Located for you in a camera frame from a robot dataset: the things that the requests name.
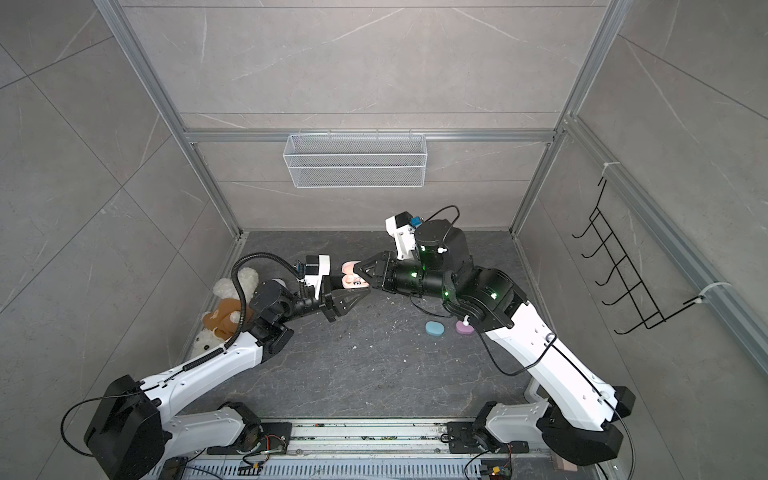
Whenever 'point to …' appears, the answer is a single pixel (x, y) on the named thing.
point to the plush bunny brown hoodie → (219, 318)
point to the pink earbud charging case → (464, 329)
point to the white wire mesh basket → (355, 161)
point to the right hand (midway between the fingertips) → (354, 268)
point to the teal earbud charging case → (434, 328)
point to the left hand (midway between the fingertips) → (366, 280)
